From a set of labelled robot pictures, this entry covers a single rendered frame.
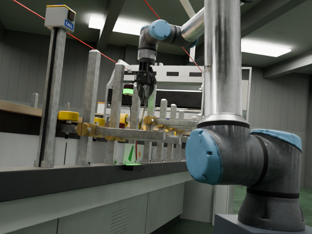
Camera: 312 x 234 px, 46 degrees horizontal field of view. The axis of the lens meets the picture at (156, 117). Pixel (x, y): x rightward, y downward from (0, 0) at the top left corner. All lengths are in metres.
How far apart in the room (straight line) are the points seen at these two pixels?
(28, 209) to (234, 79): 0.72
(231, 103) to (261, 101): 9.90
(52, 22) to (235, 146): 0.69
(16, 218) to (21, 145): 0.38
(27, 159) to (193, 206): 3.04
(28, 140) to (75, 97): 8.06
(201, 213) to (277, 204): 3.24
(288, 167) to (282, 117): 10.16
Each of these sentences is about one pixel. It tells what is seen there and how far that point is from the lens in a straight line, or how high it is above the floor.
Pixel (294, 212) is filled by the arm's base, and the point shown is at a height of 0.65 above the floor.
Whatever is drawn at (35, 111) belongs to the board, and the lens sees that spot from 1.42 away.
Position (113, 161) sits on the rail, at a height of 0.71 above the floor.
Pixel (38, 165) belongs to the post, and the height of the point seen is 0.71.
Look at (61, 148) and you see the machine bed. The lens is 1.68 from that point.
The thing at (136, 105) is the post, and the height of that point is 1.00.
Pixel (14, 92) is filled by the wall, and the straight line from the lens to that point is 9.62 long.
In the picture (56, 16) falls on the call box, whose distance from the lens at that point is 1.25.
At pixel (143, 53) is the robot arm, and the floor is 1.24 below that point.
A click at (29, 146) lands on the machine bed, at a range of 1.49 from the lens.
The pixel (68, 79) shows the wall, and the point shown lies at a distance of 9.58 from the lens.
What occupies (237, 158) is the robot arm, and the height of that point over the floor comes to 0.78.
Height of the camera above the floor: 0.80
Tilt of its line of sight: 5 degrees up
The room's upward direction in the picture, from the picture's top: 5 degrees clockwise
